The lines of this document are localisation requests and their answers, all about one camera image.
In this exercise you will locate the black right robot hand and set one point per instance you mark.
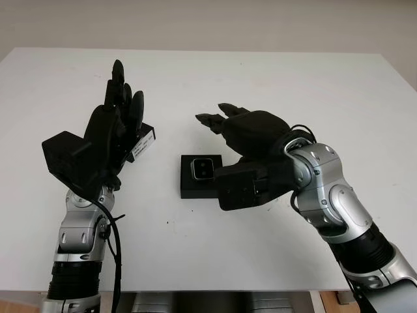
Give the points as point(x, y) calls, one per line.
point(254, 133)

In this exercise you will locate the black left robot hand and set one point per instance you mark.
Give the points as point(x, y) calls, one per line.
point(104, 140)

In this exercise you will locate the small silver camera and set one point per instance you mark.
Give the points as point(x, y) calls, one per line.
point(202, 169)

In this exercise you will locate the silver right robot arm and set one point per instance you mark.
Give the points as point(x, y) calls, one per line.
point(342, 202)

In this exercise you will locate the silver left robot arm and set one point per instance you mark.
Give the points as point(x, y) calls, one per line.
point(78, 234)

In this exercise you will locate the black box with label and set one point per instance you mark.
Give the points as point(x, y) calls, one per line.
point(146, 137)

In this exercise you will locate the grey robot torso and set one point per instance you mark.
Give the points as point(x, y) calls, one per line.
point(211, 303)

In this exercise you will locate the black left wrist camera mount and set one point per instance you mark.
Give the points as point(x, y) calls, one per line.
point(65, 156)

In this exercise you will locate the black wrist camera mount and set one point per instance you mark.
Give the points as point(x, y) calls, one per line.
point(65, 156)
point(238, 190)

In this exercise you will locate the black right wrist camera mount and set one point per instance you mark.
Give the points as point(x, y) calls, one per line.
point(238, 190)

